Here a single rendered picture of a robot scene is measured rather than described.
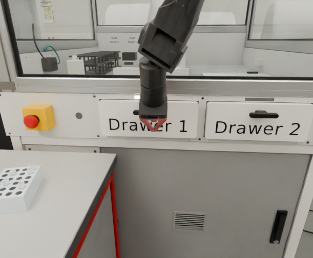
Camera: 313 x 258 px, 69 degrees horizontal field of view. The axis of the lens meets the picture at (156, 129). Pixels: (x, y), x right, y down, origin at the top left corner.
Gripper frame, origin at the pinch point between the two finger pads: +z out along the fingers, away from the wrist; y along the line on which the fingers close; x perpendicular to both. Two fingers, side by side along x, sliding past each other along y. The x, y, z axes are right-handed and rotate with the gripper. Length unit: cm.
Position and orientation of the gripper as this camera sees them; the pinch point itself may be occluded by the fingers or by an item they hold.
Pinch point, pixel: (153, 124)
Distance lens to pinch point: 61.3
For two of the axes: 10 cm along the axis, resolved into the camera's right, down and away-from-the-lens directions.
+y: 0.2, -7.6, 6.5
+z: 0.0, 6.5, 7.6
